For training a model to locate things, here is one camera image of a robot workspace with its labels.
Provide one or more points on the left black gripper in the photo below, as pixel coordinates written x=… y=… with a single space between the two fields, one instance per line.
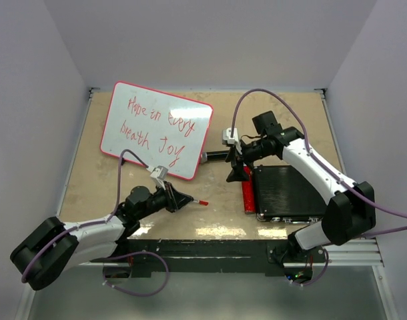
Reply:
x=175 y=199

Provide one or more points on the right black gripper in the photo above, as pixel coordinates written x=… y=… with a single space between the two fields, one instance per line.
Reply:
x=238 y=174

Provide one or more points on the pink framed whiteboard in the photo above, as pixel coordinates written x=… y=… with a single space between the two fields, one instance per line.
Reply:
x=160 y=128

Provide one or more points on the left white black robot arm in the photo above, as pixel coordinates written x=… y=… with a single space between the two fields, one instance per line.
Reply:
x=54 y=247

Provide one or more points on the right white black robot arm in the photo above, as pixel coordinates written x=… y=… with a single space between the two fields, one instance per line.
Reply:
x=348 y=211

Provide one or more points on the black handheld microphone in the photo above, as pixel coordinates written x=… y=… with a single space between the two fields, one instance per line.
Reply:
x=213 y=156

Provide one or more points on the red glitter microphone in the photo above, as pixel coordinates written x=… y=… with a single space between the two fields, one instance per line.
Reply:
x=248 y=193

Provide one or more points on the black ribbed case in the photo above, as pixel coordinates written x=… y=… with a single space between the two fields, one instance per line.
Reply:
x=282 y=194

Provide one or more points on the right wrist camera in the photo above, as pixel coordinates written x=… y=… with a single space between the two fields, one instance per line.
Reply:
x=230 y=137

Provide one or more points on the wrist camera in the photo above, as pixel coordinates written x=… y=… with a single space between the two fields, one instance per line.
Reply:
x=230 y=137
x=158 y=174

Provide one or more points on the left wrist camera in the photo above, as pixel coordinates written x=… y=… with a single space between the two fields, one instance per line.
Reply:
x=158 y=174

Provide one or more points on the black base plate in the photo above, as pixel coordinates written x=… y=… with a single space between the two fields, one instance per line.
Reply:
x=225 y=256

